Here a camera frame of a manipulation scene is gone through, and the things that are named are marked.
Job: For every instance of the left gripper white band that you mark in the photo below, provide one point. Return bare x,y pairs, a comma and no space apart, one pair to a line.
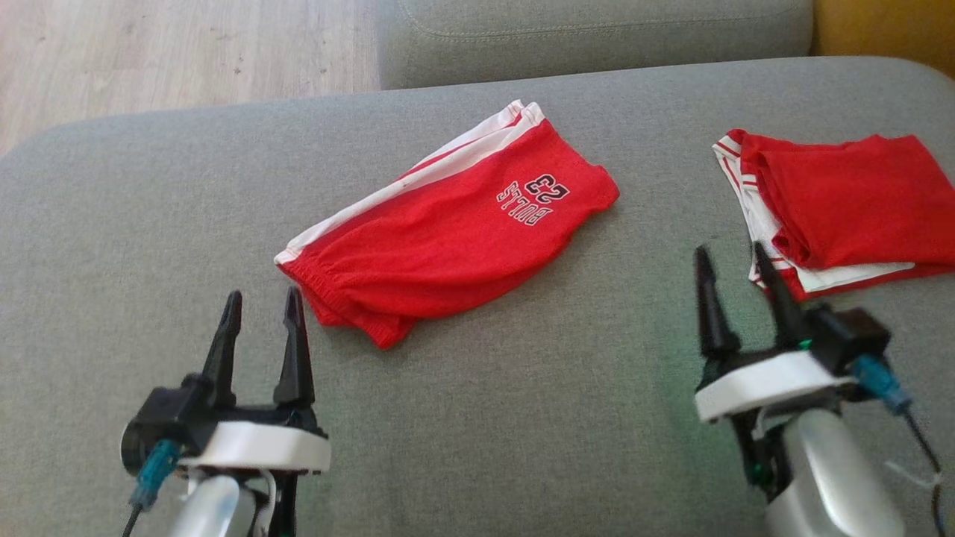
261,447

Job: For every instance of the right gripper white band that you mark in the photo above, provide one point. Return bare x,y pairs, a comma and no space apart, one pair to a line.
768,380

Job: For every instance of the red basketball jersey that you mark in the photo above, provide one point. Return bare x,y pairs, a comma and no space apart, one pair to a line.
850,194

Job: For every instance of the red basketball shorts white stripe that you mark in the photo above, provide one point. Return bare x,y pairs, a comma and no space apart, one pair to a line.
448,239

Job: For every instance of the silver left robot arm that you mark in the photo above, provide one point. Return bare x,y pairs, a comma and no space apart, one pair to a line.
213,511

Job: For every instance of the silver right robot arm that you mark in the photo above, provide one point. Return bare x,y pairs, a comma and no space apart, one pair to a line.
835,477

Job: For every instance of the large grey sofa seat cushion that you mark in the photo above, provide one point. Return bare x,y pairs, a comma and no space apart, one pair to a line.
485,432

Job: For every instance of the small grey sofa cushion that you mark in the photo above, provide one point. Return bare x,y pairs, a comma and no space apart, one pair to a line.
597,37

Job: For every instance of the yellow upholstered furniture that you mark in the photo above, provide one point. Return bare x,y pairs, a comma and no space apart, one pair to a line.
888,30

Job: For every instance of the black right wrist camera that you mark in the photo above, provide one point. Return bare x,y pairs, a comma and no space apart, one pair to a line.
850,335

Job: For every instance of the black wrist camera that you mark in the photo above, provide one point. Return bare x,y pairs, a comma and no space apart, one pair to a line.
850,335
160,418

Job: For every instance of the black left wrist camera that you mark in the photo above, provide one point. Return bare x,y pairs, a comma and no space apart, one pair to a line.
160,418

